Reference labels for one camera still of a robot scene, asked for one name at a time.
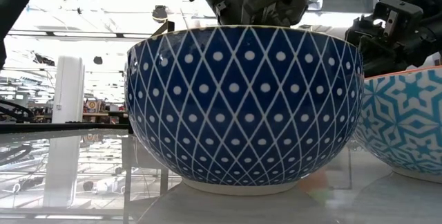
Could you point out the black aluminium table frame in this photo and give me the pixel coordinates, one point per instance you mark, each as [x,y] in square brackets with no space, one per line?
[69,127]

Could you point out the teal star bowl orange inside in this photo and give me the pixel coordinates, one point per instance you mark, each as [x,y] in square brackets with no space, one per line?
[407,123]

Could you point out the black ceiling light rail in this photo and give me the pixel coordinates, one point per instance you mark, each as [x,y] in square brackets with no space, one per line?
[86,34]

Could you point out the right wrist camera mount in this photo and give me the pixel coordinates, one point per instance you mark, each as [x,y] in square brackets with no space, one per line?
[400,8]

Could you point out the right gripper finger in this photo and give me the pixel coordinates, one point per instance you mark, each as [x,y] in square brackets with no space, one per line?
[380,61]
[362,34]

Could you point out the small black ceiling dome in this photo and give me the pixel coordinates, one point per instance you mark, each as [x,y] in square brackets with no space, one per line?
[98,60]

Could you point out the colourful target board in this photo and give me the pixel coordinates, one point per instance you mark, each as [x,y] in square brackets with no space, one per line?
[92,106]

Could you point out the blue diamond bowl yellow inside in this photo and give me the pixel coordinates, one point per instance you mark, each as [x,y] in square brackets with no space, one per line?
[241,113]

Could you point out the white building pillar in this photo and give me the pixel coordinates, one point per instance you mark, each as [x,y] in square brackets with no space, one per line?
[69,89]

